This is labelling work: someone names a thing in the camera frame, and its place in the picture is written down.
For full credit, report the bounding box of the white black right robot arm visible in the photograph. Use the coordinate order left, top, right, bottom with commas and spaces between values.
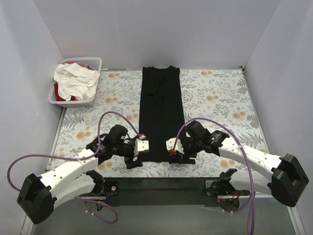
166, 118, 309, 207

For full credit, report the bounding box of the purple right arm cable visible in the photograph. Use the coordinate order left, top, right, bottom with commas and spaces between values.
171, 118, 256, 235

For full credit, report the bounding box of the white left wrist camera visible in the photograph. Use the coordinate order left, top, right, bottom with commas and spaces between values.
134, 134, 149, 156

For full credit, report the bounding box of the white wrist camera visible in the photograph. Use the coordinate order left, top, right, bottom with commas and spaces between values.
165, 138, 184, 155
134, 134, 149, 156

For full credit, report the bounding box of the aluminium frame rail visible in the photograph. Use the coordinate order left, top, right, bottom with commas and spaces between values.
20, 178, 306, 235

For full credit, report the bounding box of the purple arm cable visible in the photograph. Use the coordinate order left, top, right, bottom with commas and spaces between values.
7, 111, 147, 225
171, 118, 256, 235

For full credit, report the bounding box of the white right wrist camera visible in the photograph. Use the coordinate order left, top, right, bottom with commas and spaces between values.
165, 138, 184, 155

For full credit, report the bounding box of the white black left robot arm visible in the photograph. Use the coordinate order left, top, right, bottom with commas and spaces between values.
17, 125, 149, 224

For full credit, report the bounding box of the black t-shirt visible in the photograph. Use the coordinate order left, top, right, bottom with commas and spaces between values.
139, 66, 185, 163

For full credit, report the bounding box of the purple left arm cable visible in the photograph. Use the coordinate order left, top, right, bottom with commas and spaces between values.
7, 111, 147, 225

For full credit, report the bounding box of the red t-shirt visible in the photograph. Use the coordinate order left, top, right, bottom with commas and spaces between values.
53, 61, 98, 102

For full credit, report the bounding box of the white t-shirt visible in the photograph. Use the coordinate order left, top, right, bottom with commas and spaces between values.
53, 62, 101, 101

